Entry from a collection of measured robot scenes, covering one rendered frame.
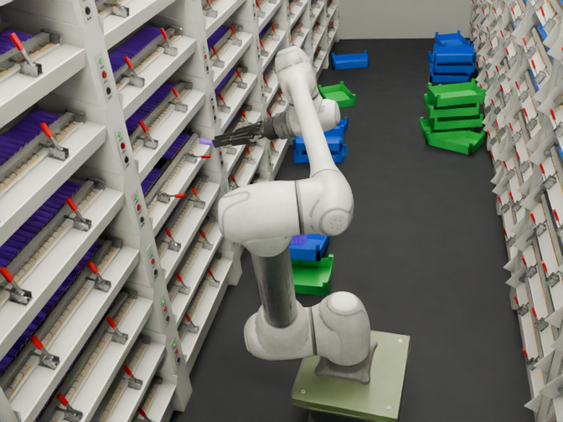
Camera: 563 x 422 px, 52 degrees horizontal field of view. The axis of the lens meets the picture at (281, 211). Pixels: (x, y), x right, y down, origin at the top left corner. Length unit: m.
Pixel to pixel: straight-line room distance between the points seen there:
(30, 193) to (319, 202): 0.62
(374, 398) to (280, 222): 0.80
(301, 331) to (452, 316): 0.94
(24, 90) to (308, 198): 0.64
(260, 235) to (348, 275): 1.41
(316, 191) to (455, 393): 1.18
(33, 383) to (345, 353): 0.92
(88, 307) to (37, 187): 0.40
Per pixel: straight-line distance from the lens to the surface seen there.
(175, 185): 2.02
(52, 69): 1.38
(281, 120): 1.88
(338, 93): 4.57
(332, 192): 1.33
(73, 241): 1.49
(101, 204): 1.60
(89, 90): 1.53
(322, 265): 2.75
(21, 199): 1.31
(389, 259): 2.81
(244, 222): 1.32
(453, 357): 2.39
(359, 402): 1.91
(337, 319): 1.79
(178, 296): 2.16
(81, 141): 1.49
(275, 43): 3.32
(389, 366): 2.00
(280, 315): 1.69
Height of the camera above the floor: 1.76
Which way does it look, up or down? 34 degrees down
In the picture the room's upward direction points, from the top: 5 degrees counter-clockwise
